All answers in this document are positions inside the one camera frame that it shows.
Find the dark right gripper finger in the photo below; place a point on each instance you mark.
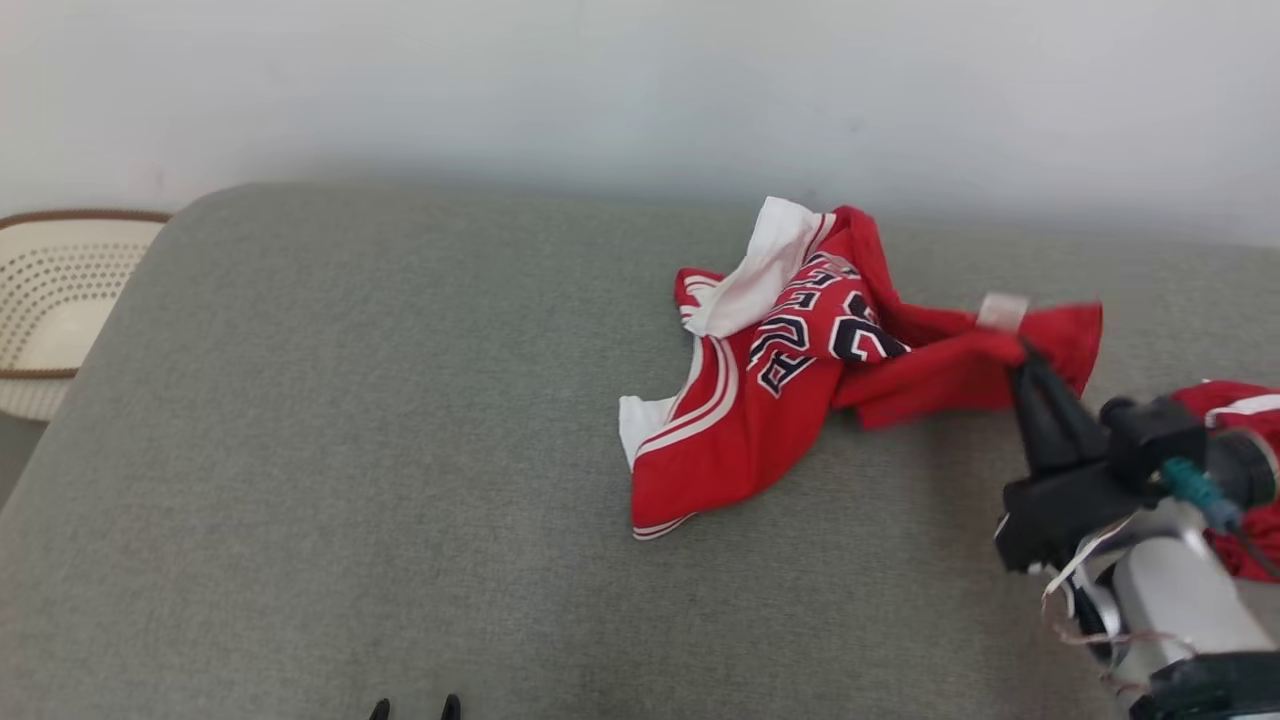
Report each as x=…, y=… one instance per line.
x=1032, y=430
x=1075, y=425

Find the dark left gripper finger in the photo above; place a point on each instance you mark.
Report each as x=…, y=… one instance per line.
x=451, y=708
x=379, y=710

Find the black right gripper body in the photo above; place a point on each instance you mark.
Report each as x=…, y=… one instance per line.
x=1060, y=515

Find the red shorts with white stripe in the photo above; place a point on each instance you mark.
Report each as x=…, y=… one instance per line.
x=1250, y=405

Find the red jersey with white sleeves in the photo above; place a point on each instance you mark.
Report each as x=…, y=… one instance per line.
x=740, y=420

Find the grey fabric sofa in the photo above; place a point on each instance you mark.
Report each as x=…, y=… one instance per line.
x=400, y=450

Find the cream perforated laundry basket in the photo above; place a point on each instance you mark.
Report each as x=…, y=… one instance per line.
x=60, y=300

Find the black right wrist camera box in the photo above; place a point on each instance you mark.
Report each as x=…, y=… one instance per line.
x=1150, y=435

